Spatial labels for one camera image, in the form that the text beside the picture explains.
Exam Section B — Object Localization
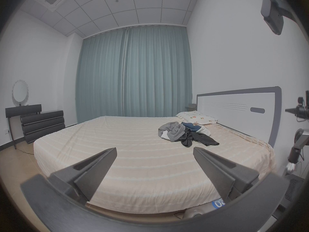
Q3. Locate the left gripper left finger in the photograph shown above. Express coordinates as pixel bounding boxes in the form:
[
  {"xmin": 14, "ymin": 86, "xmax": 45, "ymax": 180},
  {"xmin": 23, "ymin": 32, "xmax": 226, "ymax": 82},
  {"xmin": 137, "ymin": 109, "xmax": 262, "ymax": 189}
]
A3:
[{"xmin": 49, "ymin": 147, "xmax": 118, "ymax": 202}]

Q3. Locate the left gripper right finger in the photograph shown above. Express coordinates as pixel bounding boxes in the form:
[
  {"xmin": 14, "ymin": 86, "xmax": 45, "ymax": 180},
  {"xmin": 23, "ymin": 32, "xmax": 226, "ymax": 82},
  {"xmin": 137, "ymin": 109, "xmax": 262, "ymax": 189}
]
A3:
[{"xmin": 193, "ymin": 147, "xmax": 260, "ymax": 202}]

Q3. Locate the black T-shirt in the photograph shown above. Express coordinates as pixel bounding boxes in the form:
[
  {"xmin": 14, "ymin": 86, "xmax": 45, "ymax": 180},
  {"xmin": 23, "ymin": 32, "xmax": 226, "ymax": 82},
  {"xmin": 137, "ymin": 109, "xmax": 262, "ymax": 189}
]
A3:
[{"xmin": 191, "ymin": 132, "xmax": 220, "ymax": 147}]

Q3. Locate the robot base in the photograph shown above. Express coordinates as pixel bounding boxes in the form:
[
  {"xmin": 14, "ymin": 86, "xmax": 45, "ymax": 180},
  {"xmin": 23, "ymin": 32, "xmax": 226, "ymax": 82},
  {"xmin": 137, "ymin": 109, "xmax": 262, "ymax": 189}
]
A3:
[{"xmin": 174, "ymin": 174, "xmax": 306, "ymax": 227}]

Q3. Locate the pile of clothes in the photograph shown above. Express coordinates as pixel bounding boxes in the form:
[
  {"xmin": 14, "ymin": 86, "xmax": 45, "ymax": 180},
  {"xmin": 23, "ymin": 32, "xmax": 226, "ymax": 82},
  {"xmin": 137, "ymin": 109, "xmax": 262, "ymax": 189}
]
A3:
[{"xmin": 158, "ymin": 121, "xmax": 211, "ymax": 148}]

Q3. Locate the bed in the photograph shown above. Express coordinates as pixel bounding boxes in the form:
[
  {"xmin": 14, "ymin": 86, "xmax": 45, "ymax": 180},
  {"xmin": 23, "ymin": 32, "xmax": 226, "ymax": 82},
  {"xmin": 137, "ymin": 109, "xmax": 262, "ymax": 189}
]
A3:
[{"xmin": 33, "ymin": 86, "xmax": 282, "ymax": 218}]

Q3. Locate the white printed pillow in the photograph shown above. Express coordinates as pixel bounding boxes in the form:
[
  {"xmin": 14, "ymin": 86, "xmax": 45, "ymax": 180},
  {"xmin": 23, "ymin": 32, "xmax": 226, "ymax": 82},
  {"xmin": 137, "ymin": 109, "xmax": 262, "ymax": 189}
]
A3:
[{"xmin": 175, "ymin": 111, "xmax": 219, "ymax": 126}]

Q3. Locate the black dressing table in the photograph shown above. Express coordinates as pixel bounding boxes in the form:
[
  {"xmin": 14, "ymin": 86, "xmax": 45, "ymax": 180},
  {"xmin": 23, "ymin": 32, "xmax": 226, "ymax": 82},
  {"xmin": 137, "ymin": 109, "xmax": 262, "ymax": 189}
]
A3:
[{"xmin": 5, "ymin": 104, "xmax": 42, "ymax": 150}]

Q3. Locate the blue-green curtain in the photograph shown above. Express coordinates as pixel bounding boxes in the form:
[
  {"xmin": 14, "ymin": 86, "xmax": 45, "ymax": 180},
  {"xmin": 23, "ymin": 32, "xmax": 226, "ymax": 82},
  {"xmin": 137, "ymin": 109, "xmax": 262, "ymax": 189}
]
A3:
[{"xmin": 76, "ymin": 24, "xmax": 193, "ymax": 125}]

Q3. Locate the round white-framed mirror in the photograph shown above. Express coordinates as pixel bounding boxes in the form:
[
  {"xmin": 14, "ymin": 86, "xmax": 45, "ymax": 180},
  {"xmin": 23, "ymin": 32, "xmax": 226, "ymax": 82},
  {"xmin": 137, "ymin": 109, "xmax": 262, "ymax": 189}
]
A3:
[{"xmin": 12, "ymin": 79, "xmax": 29, "ymax": 107}]

